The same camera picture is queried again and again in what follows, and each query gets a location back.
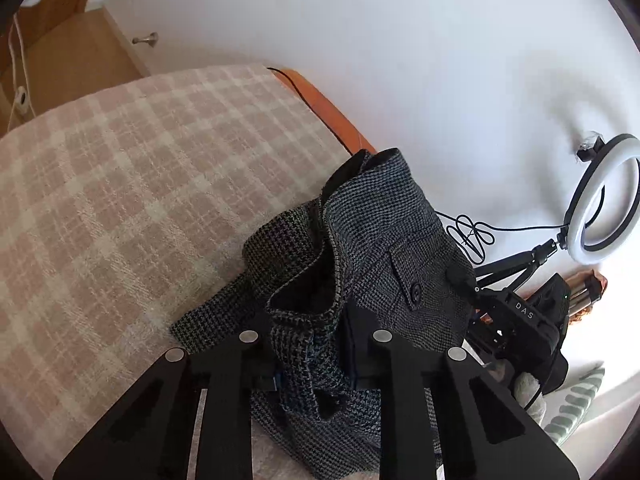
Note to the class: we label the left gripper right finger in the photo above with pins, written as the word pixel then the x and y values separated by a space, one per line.
pixel 445 406

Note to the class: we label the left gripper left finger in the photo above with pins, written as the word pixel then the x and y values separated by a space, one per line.
pixel 187 416

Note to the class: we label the dark grey houndstooth shorts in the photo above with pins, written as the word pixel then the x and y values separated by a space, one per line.
pixel 370 240

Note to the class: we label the gloved right hand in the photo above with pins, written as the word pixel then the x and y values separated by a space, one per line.
pixel 523 387

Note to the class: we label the folded silver tripod stand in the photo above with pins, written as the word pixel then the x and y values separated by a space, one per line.
pixel 584 295

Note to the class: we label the orange floral scarf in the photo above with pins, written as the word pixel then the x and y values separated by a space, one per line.
pixel 575 279

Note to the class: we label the black mini tripod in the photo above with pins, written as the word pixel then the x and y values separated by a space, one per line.
pixel 522 265

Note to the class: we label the green white patterned pillow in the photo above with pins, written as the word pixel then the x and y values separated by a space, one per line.
pixel 567 407

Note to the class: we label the pink plaid bed blanket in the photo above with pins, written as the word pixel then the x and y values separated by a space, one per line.
pixel 120 212

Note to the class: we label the orange bed sheet edge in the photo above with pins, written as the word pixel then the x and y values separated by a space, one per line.
pixel 345 132

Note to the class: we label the metal door stopper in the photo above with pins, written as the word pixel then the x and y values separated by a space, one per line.
pixel 150 40

